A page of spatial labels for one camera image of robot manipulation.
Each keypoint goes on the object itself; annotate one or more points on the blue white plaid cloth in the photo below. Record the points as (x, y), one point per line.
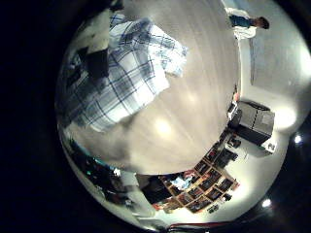
(129, 87)

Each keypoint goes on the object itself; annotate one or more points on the dark equipment with teal light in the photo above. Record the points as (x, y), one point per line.
(100, 181)

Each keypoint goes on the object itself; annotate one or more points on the person in white shirt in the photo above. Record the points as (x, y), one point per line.
(241, 22)

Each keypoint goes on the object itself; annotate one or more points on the wooden cubby shelf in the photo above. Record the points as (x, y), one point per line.
(200, 187)

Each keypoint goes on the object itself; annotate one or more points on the grey box on stand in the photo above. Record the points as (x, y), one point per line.
(256, 121)

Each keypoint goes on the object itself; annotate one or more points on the small white box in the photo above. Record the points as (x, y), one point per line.
(269, 146)

